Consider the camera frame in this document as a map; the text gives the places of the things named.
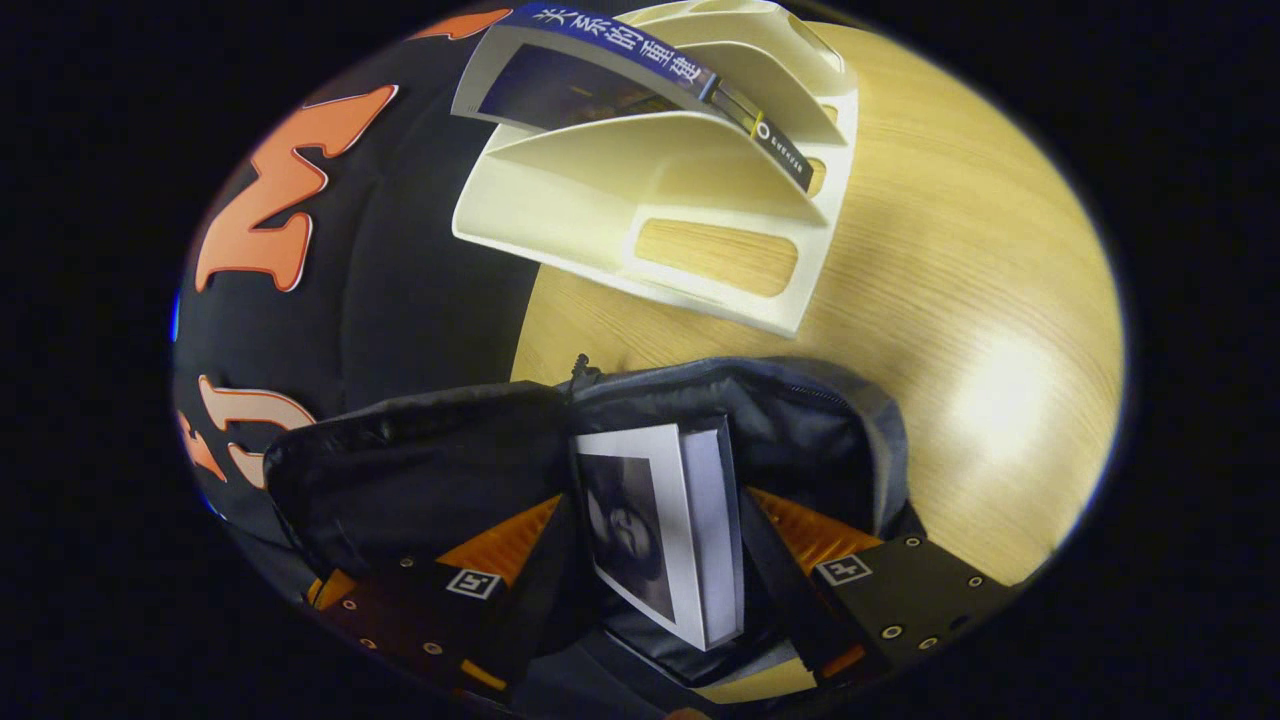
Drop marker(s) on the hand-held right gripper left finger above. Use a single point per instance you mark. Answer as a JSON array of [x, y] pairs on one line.
[[420, 610]]

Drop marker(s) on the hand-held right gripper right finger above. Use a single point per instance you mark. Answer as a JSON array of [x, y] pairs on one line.
[[785, 585]]

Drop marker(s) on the grey schoolbag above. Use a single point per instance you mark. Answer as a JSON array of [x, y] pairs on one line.
[[420, 460]]

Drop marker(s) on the grey portrait cover book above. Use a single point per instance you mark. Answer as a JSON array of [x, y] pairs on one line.
[[640, 540]]

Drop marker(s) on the white bookshelf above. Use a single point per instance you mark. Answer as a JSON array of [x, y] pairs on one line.
[[620, 170]]

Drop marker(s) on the blue cover book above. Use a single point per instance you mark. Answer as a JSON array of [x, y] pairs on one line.
[[560, 90]]

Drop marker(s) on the black backdrop cloth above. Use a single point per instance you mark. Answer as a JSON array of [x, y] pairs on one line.
[[400, 270]]

